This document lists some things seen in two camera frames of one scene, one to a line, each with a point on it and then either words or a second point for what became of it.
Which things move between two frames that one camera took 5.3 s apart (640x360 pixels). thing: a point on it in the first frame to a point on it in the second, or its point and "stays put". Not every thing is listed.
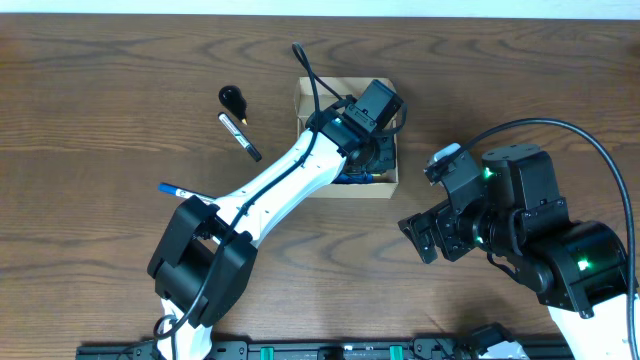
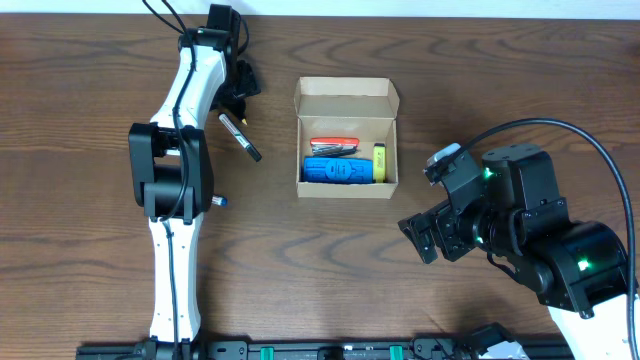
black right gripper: x=443 y=221 stays put
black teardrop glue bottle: x=232 y=98 stays put
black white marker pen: x=240 y=137 stays put
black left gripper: x=386 y=162 to x=249 y=84
